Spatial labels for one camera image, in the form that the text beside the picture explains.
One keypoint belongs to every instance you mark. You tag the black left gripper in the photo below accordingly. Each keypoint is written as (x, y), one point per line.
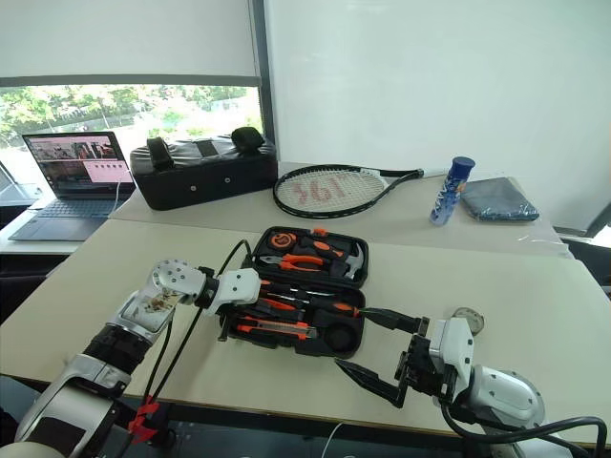
(266, 291)

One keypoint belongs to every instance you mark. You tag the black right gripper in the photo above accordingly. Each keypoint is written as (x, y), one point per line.
(422, 362)

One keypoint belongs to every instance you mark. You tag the orange voltage tester pen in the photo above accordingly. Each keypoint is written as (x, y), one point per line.
(279, 304)

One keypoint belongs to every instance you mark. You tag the black orange utility knife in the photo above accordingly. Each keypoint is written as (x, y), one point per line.
(272, 326)

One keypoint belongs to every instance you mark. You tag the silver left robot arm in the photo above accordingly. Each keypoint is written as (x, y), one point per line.
(143, 310)

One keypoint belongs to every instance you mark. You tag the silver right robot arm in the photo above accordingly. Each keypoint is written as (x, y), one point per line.
(506, 391)

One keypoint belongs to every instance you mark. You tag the black orange tool case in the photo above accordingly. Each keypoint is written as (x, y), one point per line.
(353, 329)

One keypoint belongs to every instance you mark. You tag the orange black tape measure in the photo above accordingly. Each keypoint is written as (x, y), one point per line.
(280, 240)

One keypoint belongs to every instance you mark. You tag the black orange claw hammer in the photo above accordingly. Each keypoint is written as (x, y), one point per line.
(355, 266)

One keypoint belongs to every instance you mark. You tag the round silver disc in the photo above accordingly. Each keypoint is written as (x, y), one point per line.
(472, 318)

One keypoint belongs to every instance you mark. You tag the black tennis racket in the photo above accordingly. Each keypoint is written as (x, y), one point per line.
(286, 205)

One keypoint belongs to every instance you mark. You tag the black padded bag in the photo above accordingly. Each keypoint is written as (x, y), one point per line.
(205, 176)

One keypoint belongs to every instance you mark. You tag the blue capped bottle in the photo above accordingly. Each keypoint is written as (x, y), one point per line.
(446, 195)

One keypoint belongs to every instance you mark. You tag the folded blue cloth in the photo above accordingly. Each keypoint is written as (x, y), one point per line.
(499, 200)

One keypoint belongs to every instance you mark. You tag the clear plastic bag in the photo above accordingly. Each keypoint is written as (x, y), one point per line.
(544, 241)

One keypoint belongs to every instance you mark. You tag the black chair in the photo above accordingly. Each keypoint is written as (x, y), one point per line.
(592, 253)

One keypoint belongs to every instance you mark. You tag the dark blue laptop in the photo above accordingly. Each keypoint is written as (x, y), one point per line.
(71, 210)

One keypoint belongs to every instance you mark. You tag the white roller window blind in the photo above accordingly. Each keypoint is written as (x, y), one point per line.
(124, 38)

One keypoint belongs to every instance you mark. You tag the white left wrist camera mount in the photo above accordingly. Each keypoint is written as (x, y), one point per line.
(236, 286)

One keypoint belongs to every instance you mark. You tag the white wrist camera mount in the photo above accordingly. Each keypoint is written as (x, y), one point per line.
(453, 343)
(236, 286)

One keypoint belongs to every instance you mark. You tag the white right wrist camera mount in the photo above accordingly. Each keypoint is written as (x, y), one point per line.
(453, 343)

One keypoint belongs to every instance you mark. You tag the dark window frame post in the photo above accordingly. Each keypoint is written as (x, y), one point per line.
(265, 81)

